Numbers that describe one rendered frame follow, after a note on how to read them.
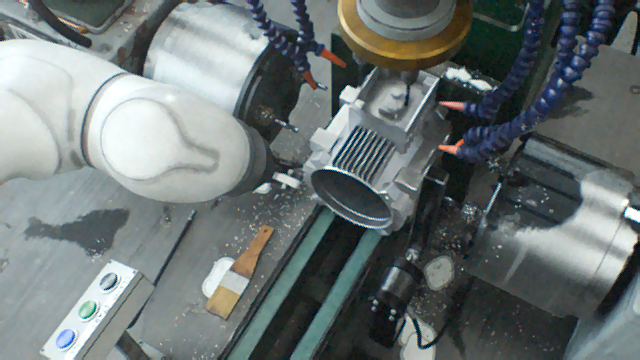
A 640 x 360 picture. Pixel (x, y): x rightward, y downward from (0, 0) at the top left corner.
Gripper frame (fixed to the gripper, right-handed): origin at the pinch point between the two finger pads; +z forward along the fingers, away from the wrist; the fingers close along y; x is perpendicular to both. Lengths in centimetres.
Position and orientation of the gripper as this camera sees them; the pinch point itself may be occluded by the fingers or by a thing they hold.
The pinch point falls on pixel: (287, 170)
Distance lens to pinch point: 96.1
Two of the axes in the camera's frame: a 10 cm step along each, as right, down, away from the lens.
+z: 2.6, 0.4, 9.6
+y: -8.7, -4.2, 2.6
